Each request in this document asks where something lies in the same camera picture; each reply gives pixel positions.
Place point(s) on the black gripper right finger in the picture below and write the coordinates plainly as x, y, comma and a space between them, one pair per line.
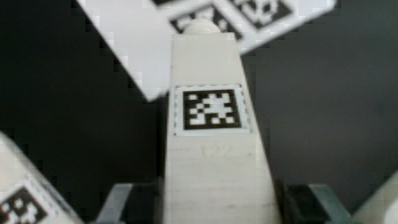
310, 204

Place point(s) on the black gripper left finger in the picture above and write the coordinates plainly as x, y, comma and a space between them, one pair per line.
130, 204

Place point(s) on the white desk leg back row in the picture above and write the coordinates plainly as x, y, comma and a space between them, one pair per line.
217, 179

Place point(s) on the white desk tabletop tray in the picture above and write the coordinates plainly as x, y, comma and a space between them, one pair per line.
377, 211

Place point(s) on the white desk leg far left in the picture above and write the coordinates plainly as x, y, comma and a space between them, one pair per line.
32, 204

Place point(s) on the white marker sheet with tags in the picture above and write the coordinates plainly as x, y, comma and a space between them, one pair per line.
141, 23

